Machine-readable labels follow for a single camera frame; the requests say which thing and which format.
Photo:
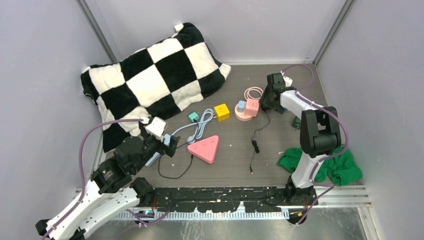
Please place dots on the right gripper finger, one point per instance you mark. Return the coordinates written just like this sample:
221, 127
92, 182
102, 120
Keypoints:
279, 109
264, 104

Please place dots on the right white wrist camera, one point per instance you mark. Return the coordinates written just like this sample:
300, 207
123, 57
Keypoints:
288, 81

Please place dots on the teal usb charger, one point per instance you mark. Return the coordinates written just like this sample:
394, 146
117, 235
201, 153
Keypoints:
193, 117

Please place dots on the yellow cube socket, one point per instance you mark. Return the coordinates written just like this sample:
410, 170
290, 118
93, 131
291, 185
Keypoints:
221, 112

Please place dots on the black power adapter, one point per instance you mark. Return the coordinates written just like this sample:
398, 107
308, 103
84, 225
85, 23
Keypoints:
255, 141

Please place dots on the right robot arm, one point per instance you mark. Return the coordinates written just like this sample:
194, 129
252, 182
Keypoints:
319, 133

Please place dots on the black white checkered pillow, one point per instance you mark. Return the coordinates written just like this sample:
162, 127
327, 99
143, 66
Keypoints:
157, 81

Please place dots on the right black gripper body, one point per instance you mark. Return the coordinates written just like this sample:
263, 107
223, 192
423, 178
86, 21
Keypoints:
266, 95

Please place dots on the green cloth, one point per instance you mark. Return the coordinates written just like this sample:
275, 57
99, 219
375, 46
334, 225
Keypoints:
341, 170

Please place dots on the dark green cube socket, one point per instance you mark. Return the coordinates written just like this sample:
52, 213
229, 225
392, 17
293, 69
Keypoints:
296, 123

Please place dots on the pink triangular power strip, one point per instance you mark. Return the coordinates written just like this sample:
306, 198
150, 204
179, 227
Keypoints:
205, 149

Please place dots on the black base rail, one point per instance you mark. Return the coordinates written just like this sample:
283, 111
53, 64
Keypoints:
262, 199

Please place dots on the pink cube socket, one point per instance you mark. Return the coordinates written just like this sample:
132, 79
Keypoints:
251, 107

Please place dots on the light blue plug adapter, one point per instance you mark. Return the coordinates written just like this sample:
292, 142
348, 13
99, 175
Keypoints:
241, 106

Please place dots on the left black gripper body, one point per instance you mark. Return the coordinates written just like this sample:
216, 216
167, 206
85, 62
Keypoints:
152, 145

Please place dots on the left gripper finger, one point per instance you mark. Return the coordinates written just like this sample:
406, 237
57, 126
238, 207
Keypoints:
170, 148
169, 140

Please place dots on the pink round power strip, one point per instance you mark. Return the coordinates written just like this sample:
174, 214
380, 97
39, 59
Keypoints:
247, 94

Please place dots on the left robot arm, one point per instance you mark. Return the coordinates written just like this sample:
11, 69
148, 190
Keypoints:
110, 190

